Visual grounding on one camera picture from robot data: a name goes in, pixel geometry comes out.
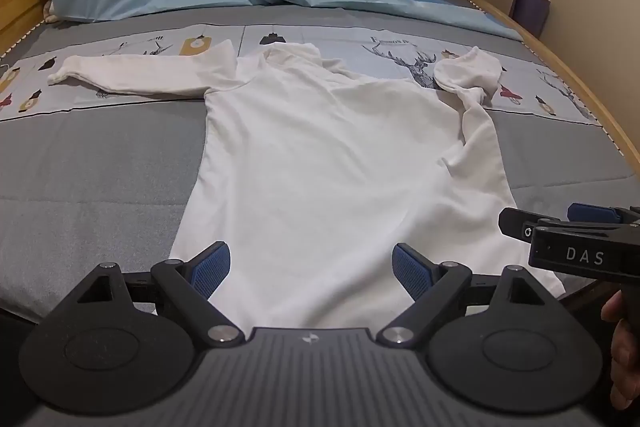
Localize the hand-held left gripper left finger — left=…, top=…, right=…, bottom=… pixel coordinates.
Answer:
left=76, top=240, right=247, bottom=349

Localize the purple bag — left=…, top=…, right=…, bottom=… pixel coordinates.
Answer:
left=510, top=0, right=551, bottom=38

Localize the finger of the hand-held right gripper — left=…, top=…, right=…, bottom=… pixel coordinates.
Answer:
left=498, top=207, right=562, bottom=239
left=567, top=202, right=640, bottom=224

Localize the white long-sleeve shirt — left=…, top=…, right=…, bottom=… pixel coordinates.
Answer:
left=47, top=41, right=566, bottom=330

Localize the person's right hand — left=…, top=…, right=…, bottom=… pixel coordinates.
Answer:
left=601, top=289, right=640, bottom=411

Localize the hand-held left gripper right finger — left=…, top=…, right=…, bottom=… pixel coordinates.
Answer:
left=376, top=242, right=549, bottom=349

